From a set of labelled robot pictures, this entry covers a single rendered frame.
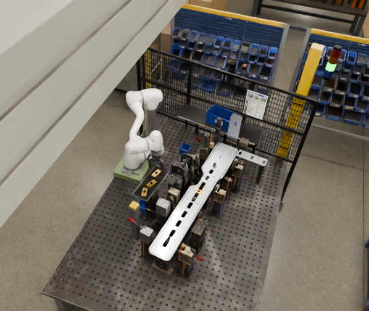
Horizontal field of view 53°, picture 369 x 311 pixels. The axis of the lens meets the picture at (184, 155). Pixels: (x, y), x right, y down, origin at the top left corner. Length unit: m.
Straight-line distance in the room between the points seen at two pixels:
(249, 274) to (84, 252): 1.37
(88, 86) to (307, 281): 3.91
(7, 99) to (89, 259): 3.03
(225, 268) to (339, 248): 1.67
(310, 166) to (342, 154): 0.56
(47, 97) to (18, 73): 0.04
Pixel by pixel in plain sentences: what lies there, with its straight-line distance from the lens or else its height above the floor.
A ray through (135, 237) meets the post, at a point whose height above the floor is 0.75.
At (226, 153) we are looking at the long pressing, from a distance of 3.59.
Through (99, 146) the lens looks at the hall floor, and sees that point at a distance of 5.09.
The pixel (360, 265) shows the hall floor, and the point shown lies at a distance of 4.49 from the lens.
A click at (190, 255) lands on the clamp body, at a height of 1.06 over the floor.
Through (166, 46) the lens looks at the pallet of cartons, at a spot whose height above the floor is 0.53.
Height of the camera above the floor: 3.51
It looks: 45 degrees down
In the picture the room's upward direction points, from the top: 4 degrees clockwise
